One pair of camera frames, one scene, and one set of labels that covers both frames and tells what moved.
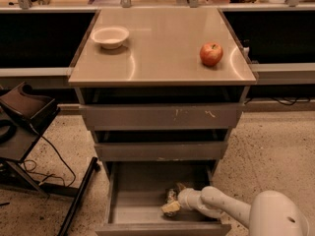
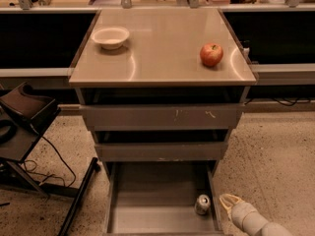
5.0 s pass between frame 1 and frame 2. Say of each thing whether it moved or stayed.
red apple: stayed
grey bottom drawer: stayed
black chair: stayed
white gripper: moved
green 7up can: moved
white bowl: stayed
